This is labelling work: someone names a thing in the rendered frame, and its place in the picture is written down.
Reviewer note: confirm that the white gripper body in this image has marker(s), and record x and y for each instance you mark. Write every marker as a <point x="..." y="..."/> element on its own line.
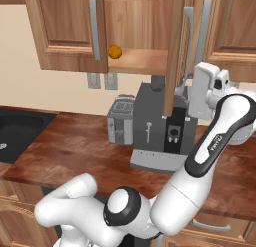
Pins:
<point x="201" y="91"/>

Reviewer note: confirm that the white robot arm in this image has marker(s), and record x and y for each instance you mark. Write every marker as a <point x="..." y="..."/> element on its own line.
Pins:
<point x="186" y="194"/>

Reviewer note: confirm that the wooden cabinet door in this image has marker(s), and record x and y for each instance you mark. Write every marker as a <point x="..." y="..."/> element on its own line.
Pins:
<point x="174" y="51"/>
<point x="238" y="34"/>
<point x="63" y="27"/>

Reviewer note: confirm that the wooden base cabinet front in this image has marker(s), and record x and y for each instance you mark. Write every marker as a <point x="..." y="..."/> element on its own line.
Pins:
<point x="16" y="214"/>

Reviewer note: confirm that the dark grey coffee machine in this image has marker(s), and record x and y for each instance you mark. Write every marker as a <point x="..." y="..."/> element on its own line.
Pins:
<point x="150" y="131"/>

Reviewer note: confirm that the silver toaster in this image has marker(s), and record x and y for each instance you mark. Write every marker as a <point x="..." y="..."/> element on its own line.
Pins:
<point x="120" y="122"/>

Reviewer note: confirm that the orange fruit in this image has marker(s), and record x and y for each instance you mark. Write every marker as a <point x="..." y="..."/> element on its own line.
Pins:
<point x="114" y="52"/>

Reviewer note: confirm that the wooden drawer front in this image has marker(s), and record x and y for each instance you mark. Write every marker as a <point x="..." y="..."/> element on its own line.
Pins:
<point x="233" y="236"/>

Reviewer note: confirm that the black sink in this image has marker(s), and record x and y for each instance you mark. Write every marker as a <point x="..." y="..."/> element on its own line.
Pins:
<point x="20" y="132"/>

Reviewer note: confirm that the wooden wall cabinet body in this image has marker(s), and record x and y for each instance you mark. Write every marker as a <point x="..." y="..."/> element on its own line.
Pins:
<point x="140" y="31"/>

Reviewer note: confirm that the grey wall outlet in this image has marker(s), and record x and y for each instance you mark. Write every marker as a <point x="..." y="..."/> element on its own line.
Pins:
<point x="94" y="80"/>
<point x="111" y="81"/>

